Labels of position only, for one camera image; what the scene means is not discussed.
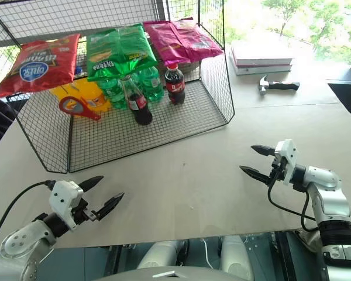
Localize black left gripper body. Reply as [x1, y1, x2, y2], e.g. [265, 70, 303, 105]
[71, 198, 103, 227]

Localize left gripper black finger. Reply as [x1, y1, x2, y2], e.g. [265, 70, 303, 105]
[78, 175, 105, 194]
[97, 191, 125, 221]

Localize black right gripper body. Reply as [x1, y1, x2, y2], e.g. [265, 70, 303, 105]
[267, 154, 287, 187]

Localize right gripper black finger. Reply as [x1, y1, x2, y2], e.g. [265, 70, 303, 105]
[239, 165, 272, 186]
[250, 144, 276, 157]

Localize glass cola bottle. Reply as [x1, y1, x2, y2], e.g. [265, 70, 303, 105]
[121, 74, 154, 126]

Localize plastic cola bottle red label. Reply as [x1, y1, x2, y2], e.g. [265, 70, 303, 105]
[164, 64, 187, 106]

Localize white robot left thigh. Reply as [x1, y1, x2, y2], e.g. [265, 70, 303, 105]
[135, 238, 191, 270]

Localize white robot thigh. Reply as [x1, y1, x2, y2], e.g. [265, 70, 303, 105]
[220, 234, 256, 281]
[135, 238, 191, 270]

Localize white book green cover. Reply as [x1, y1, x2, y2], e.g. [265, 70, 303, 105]
[232, 62, 293, 77]

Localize white robot right thigh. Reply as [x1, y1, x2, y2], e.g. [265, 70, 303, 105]
[220, 234, 256, 281]

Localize grey robot torso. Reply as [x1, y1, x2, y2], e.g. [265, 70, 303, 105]
[95, 264, 223, 281]

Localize yellow snack package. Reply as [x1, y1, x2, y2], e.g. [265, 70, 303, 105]
[49, 78, 111, 118]

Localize black flat panel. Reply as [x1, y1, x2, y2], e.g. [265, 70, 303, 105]
[326, 54, 351, 129]

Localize magenta chip bag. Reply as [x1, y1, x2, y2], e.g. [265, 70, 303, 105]
[142, 20, 191, 67]
[169, 18, 224, 61]

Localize red chip bag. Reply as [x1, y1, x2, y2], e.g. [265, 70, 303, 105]
[0, 33, 81, 100]

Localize green chip bag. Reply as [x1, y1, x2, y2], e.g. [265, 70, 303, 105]
[85, 22, 159, 83]

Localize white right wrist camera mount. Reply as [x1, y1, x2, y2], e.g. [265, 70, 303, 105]
[274, 139, 299, 187]

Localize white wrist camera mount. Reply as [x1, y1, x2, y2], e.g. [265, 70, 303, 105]
[49, 180, 84, 231]
[274, 139, 299, 187]

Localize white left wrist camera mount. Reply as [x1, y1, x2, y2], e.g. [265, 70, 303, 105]
[49, 180, 84, 231]

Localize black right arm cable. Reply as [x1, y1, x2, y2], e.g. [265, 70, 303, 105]
[267, 178, 321, 232]

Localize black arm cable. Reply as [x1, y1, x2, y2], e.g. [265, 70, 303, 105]
[267, 178, 321, 232]
[0, 180, 57, 256]

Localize steel claw hammer black handle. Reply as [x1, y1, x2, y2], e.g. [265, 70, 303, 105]
[258, 74, 301, 97]

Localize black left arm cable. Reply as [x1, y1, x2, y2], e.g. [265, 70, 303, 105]
[0, 180, 57, 256]

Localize black wire mesh rack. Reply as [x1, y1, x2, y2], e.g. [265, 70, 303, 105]
[0, 0, 235, 174]

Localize thin white cable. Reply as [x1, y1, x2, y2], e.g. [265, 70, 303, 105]
[201, 238, 212, 266]

